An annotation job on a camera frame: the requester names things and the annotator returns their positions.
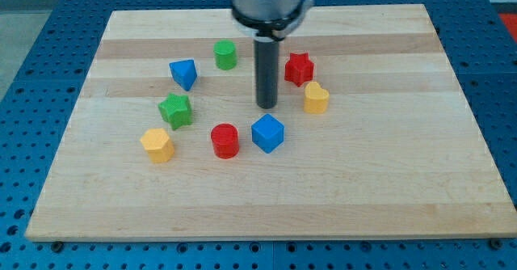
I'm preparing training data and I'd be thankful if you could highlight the red star block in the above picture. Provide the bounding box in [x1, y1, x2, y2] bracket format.
[284, 53, 314, 87]

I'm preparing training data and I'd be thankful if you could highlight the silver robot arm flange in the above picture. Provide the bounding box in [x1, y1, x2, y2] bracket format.
[231, 0, 315, 43]

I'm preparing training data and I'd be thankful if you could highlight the green cylinder block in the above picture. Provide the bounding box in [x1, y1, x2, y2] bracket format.
[213, 40, 237, 70]

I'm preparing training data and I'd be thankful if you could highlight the yellow heart block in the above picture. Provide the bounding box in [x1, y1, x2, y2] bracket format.
[304, 81, 330, 114]

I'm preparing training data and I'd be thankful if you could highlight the yellow hexagon block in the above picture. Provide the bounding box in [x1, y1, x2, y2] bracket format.
[140, 128, 175, 163]

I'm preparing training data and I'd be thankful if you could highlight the red cylinder block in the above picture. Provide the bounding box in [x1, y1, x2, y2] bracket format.
[210, 123, 240, 159]

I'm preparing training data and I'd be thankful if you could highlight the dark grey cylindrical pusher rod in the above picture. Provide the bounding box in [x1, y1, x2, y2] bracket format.
[254, 40, 280, 109]

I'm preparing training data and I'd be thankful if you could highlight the blue triangle block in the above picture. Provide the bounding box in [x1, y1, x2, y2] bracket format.
[169, 59, 197, 91]

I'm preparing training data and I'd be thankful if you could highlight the green star block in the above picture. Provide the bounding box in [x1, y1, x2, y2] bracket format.
[158, 93, 192, 130]

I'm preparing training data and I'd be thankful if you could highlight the blue cube block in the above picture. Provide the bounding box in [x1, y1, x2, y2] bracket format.
[251, 114, 284, 154]

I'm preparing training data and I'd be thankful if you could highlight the wooden board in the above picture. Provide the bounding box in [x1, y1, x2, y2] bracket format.
[26, 4, 516, 242]

